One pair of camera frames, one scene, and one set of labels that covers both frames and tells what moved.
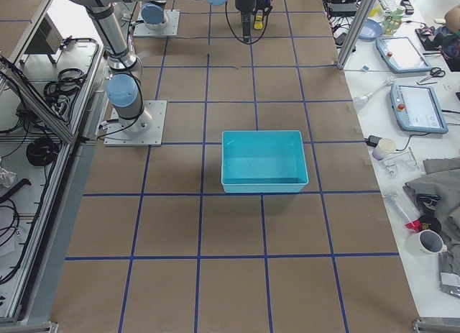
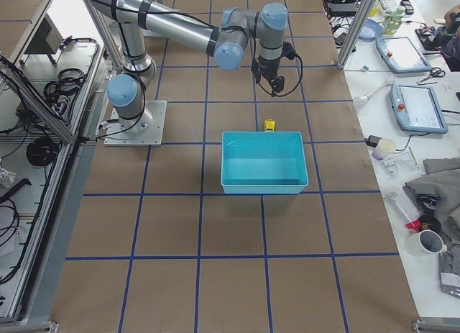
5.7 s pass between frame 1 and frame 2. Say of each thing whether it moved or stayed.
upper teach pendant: stayed
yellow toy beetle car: moved
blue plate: stayed
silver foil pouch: stayed
